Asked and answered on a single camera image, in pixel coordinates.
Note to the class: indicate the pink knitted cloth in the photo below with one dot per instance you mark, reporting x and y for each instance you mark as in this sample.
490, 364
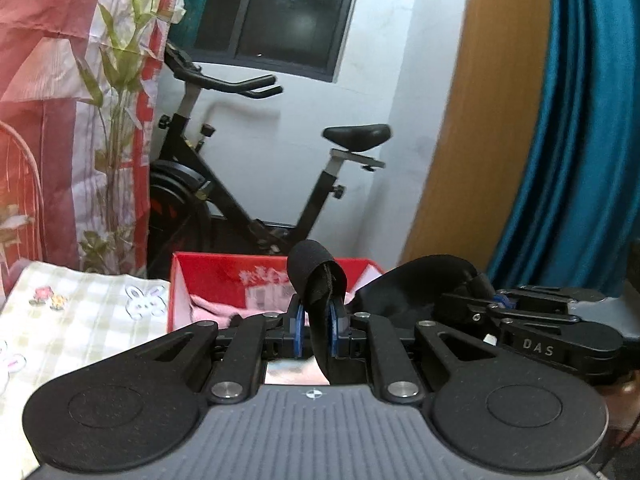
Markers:
215, 310

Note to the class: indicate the black fabric wrap band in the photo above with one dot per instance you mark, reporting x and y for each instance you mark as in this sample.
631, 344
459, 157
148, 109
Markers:
320, 270

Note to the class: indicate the red strawberry print box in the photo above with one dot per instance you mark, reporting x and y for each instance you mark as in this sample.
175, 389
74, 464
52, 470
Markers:
200, 280

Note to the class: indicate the checked bunny print tablecloth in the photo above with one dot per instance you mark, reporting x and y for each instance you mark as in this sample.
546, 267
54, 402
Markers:
90, 320

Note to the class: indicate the blue curtain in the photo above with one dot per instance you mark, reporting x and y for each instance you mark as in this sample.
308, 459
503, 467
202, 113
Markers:
575, 160

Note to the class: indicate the black exercise bike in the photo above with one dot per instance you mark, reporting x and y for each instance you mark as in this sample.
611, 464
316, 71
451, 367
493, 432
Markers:
180, 195

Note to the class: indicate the teal window curtain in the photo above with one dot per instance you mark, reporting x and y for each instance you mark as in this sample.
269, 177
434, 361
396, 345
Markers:
195, 0

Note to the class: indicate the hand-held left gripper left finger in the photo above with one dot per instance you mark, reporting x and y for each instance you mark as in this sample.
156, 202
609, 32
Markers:
298, 320

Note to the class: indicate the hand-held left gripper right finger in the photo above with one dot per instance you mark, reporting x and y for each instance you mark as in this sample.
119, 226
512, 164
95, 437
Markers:
334, 325

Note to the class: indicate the dark framed window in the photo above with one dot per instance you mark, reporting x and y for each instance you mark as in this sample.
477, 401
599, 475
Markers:
290, 20

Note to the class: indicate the wooden door panel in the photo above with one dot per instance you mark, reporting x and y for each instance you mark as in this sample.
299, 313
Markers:
475, 135

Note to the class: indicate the pink printed backdrop cloth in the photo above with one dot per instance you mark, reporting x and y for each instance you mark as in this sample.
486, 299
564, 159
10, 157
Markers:
50, 110

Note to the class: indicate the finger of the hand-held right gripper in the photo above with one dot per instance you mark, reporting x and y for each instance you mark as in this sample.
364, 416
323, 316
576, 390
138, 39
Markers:
550, 295
465, 310

